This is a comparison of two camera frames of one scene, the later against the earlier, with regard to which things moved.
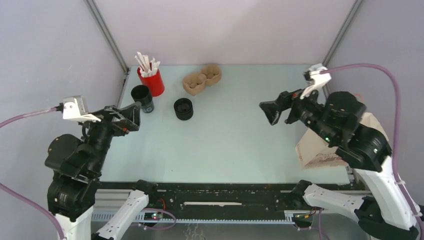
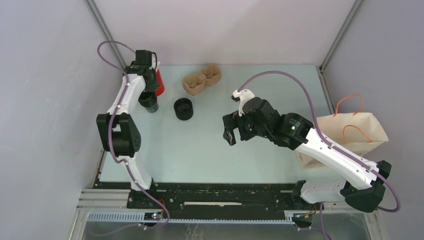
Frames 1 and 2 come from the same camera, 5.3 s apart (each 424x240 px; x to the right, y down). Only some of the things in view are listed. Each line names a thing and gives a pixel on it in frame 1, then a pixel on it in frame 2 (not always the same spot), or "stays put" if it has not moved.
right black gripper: (284, 99) → (234, 120)
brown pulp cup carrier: (195, 83) stays put
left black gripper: (130, 114) → (153, 72)
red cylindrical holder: (155, 82) stays put
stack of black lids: (184, 109) stays put
